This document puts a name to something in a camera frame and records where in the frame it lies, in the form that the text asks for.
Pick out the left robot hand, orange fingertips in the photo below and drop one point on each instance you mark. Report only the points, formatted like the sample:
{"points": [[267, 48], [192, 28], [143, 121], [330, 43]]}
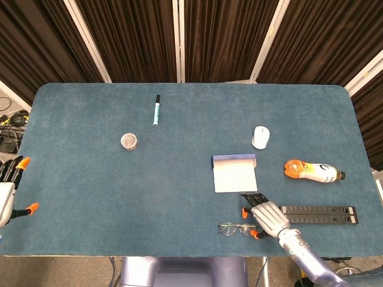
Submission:
{"points": [[6, 197]]}

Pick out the right robot hand, orange fingertips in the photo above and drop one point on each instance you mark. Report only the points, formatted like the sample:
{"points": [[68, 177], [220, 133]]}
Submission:
{"points": [[269, 218]]}

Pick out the wire-frame eyeglasses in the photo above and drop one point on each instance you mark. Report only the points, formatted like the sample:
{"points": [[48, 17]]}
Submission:
{"points": [[230, 229]]}

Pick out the blue white box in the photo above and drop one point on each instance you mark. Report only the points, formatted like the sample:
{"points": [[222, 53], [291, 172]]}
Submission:
{"points": [[235, 177]]}

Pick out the white table leg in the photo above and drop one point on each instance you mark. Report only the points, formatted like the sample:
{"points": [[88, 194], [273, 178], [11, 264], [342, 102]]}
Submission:
{"points": [[265, 270]]}

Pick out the black floor box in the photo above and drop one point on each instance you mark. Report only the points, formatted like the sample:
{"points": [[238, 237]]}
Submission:
{"points": [[9, 140]]}

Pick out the orange drink bottle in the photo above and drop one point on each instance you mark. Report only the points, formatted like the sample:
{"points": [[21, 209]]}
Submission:
{"points": [[311, 171]]}

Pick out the white computer mouse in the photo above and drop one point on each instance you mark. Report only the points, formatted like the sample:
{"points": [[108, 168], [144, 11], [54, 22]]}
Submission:
{"points": [[260, 138]]}

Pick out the purple robot torso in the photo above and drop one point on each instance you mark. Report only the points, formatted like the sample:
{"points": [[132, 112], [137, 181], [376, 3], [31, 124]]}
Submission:
{"points": [[182, 272]]}

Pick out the blue table mat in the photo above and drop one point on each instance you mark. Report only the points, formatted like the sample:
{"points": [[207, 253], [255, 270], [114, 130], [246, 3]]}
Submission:
{"points": [[119, 194]]}

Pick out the clear jar of clips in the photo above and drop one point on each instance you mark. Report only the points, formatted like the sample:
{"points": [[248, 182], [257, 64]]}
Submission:
{"points": [[129, 141]]}

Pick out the dark curtain screen panel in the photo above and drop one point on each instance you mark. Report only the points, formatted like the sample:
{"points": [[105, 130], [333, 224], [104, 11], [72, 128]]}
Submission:
{"points": [[36, 45], [323, 39], [371, 119], [221, 39], [131, 39]]}

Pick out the green whiteboard marker, black cap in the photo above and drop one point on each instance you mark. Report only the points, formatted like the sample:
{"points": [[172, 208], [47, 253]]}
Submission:
{"points": [[156, 112]]}

